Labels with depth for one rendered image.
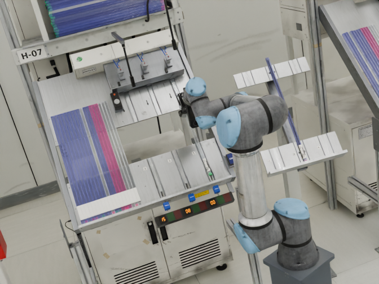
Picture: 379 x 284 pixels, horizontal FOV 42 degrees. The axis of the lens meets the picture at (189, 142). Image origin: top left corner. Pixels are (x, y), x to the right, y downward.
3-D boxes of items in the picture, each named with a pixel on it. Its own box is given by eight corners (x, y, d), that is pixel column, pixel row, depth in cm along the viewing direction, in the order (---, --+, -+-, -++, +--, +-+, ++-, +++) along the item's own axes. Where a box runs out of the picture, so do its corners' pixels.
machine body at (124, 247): (236, 269, 267) (215, 168, 243) (109, 316, 254) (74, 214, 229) (198, 213, 326) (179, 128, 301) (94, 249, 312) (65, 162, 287)
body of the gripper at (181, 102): (192, 93, 215) (195, 83, 203) (198, 111, 213) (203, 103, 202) (175, 98, 213) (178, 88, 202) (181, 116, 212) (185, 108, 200)
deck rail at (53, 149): (80, 232, 203) (78, 229, 197) (76, 234, 202) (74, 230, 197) (39, 87, 228) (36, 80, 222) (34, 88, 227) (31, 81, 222)
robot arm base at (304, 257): (327, 254, 179) (325, 231, 175) (299, 276, 172) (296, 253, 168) (296, 239, 191) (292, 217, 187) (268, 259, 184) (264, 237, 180)
